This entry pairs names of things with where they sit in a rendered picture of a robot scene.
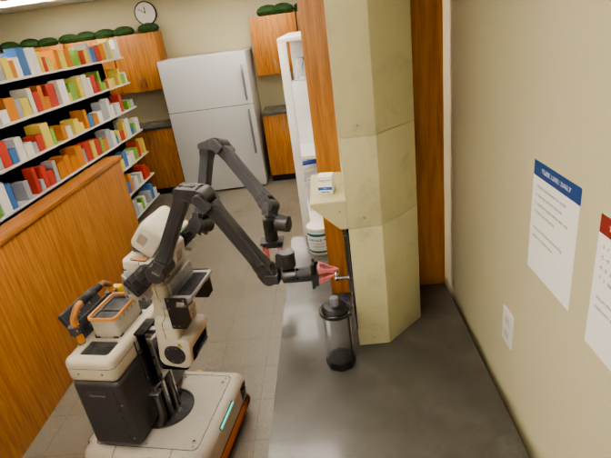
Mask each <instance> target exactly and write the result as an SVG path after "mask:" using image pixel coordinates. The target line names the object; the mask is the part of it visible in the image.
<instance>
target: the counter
mask: <svg viewBox="0 0 611 458"><path fill-rule="evenodd" d="M291 248H292V249H294V250H295V263H296V266H295V267H298V266H308V265H310V257H314V260H317V262H322V263H324V264H328V265H329V263H328V256H327V254H325V255H314V254H311V253H310V250H309V244H308V239H307V236H298V237H294V238H292V243H291ZM332 295H336V296H337V297H338V299H340V300H344V298H343V295H344V296H345V297H346V300H347V302H348V303H350V305H351V308H352V302H351V293H350V292H349V293H340V294H332V286H331V279H328V280H327V281H325V282H324V283H322V284H320V285H319V286H317V287H316V289H313V285H312V281H310V282H299V283H288V284H287V285H286V293H285V309H284V318H283V326H282V334H281V343H280V351H279V360H278V368H277V377H276V385H275V401H274V410H273V418H272V426H271V435H270V444H269V452H268V458H530V457H529V455H528V453H527V450H526V448H525V446H524V444H523V442H522V440H521V438H520V436H519V434H518V432H517V430H516V428H515V426H514V424H513V422H512V420H511V418H510V415H509V413H508V411H507V409H506V407H505V405H504V403H503V401H502V399H501V397H500V395H499V393H498V391H497V389H496V387H495V385H494V383H493V380H492V378H491V376H490V374H489V372H488V370H487V369H486V366H485V364H484V362H483V360H482V358H481V356H480V354H479V352H478V351H477V349H476V346H475V343H474V341H473V339H472V337H471V335H470V333H469V332H468V330H467V328H466V325H465V323H464V321H463V319H462V317H461V315H460V313H459V312H458V310H457V307H456V304H455V302H454V300H453V298H452V296H451V294H450V293H449V291H448V289H447V287H446V284H445V283H441V284H424V285H420V308H421V317H420V318H418V319H417V320H416V321H415V322H414V323H412V324H411V325H410V326H409V327H407V328H406V329H405V330H404V331H403V332H402V333H401V334H400V335H398V336H397V337H396V338H395V339H394V340H393V341H391V342H390V343H373V344H363V345H360V343H359V335H358V329H357V325H356V331H355V327H354V318H353V310H352V312H351V315H350V322H351V330H352V339H353V347H354V353H355V354H356V362H355V364H354V366H353V368H351V369H349V370H346V371H343V372H338V371H334V370H331V369H330V367H329V366H328V364H327V362H326V356H327V351H326V339H325V331H324V325H323V318H322V317H321V316H320V314H319V307H320V306H321V305H322V304H323V303H325V302H327V301H329V300H330V299H329V297H330V296H332Z"/></svg>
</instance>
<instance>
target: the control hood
mask: <svg viewBox="0 0 611 458"><path fill-rule="evenodd" d="M317 176H318V174H312V175H311V188H310V207H311V208H312V209H313V210H315V211H316V212H317V213H319V214H320V215H322V216H323V217H324V218H325V219H326V220H328V221H329V222H330V223H332V224H334V225H335V226H336V227H338V228H339V229H342V230H344V229H347V228H348V222H347V213H346V198H345V192H344V187H343V181H342V175H341V173H340V172H334V178H335V187H336V189H335V190H334V192H333V193H332V194H318V189H317V181H316V177H317Z"/></svg>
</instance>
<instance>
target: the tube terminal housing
mask: <svg viewBox="0 0 611 458"><path fill-rule="evenodd" d="M336 131H337V141H338V150H339V159H340V157H341V159H340V168H341V165H342V168H341V175H342V174H343V177H342V181H343V187H344V192H345V198H346V213H347V222H348V233H349V242H350V251H351V260H352V269H353V278H354V287H355V297H356V304H355V305H356V315H357V324H358V335H359V343H360V345H363V344H382V343H390V342H391V341H393V340H394V339H395V338H396V337H397V336H398V335H400V334H401V333H402V332H403V331H404V330H405V329H406V328H407V327H409V326H410V325H411V324H412V323H414V322H415V321H416V320H417V319H418V318H420V317H421V308H420V282H419V254H418V227H417V202H416V150H415V122H414V120H412V121H409V122H407V123H404V124H401V125H398V126H396V127H393V128H391V129H388V130H386V131H384V132H381V133H379V134H372V135H365V136H357V137H349V138H342V139H340V138H339V134H338V130H337V126H336Z"/></svg>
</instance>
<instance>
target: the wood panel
mask: <svg viewBox="0 0 611 458"><path fill-rule="evenodd" d="M296 1H297V10H298V17H299V24H300V32H301V40H302V47H303V55H304V62H305V77H306V84H307V92H308V99H309V107H310V114H311V122H312V129H313V137H314V145H315V152H316V166H317V174H319V173H329V172H340V173H341V168H340V159H339V150H338V141H337V131H336V114H335V106H334V97H333V87H332V78H331V69H330V60H329V51H328V42H327V32H326V15H325V6H324V0H296ZM410 15H411V42H412V68H413V96H414V122H415V150H416V202H417V227H418V254H419V282H420V285H424V284H441V283H444V282H445V191H444V87H443V0H410ZM323 219H324V227H325V234H326V249H327V256H328V263H329V265H331V266H338V267H339V276H347V269H346V251H345V243H344V234H343V230H342V229H339V228H338V227H336V226H335V225H334V224H332V223H330V222H329V221H328V220H326V219H325V218H324V217H323ZM330 279H331V286H332V294H340V293H349V292H350V288H349V286H348V279H344V280H339V281H335V278H334V277H332V278H330Z"/></svg>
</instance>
